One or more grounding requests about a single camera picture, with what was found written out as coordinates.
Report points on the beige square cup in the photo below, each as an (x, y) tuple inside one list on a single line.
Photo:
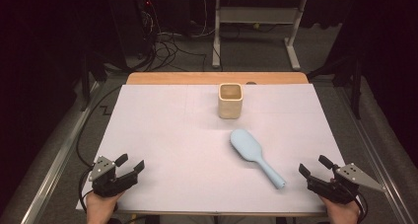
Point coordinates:
[(230, 107)]

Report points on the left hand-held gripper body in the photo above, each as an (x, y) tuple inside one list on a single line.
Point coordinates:
[(105, 184)]

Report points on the person's left hand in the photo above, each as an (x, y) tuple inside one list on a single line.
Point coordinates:
[(100, 209)]

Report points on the white table sheet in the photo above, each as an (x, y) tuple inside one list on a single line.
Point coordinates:
[(171, 135)]

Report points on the wooden table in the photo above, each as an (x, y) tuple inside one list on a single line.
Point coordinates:
[(197, 78)]

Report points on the aluminium floor rail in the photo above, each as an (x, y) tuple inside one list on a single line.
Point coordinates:
[(378, 151), (57, 164)]

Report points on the light blue hairbrush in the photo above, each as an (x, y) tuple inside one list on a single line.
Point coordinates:
[(245, 144)]

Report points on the white metal desk frame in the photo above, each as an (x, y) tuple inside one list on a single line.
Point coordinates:
[(256, 15)]

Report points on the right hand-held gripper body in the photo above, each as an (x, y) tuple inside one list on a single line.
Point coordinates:
[(341, 187)]

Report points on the person's right hand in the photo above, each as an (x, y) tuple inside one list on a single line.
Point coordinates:
[(343, 214)]

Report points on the dark metal stand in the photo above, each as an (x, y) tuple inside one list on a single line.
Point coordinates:
[(345, 69), (98, 67)]

